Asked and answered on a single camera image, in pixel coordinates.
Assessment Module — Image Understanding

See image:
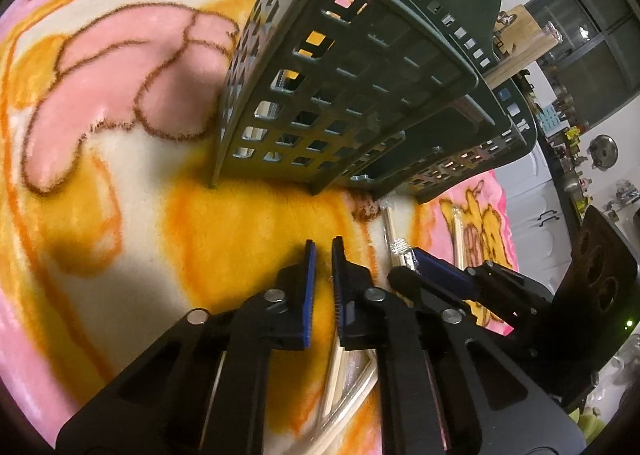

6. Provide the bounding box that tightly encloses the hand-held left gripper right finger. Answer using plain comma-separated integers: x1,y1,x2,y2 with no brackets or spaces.
331,236,587,455

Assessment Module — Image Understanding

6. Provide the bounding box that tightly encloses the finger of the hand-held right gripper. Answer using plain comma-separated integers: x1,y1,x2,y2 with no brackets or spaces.
388,266,452,310
410,248,555,337

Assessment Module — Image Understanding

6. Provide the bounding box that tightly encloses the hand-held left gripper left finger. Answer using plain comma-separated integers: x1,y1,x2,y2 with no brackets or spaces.
55,239,318,455

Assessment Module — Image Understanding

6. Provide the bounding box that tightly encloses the wooden chopsticks pair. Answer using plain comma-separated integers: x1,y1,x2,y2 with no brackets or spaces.
448,208,468,267
310,335,381,455
380,200,418,268

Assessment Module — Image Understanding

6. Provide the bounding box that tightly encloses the dark green plastic utensil basket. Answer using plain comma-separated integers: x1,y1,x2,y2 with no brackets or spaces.
210,0,538,206

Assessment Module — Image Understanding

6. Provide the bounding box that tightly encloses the white kitchen cabinet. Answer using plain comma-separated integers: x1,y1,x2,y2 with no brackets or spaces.
500,145,573,296

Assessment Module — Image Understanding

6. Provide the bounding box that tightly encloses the blue plastic rack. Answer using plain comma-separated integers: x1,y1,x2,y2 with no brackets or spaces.
540,104,562,134

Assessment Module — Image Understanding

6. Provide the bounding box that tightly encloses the steel pot lid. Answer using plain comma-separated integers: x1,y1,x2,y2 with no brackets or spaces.
587,134,619,171

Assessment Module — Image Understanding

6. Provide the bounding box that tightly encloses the pink bear printed blanket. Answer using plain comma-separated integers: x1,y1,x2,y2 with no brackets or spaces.
0,0,516,455

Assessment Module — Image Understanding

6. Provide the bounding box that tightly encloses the wooden cutting board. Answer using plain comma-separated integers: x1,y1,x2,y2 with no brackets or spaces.
482,4,558,88

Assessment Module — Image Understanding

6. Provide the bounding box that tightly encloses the kitchen window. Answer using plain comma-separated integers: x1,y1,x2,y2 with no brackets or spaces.
527,0,640,128

